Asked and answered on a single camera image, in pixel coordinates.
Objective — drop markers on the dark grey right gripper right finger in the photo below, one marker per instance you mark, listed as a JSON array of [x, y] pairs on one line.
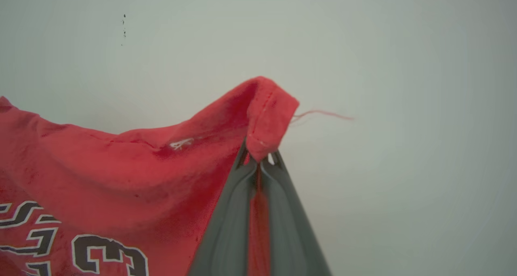
[[288, 227]]

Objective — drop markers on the red basketball jersey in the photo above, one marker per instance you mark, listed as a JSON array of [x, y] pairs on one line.
[[105, 187]]

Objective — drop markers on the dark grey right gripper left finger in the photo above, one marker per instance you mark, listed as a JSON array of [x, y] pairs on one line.
[[228, 227]]

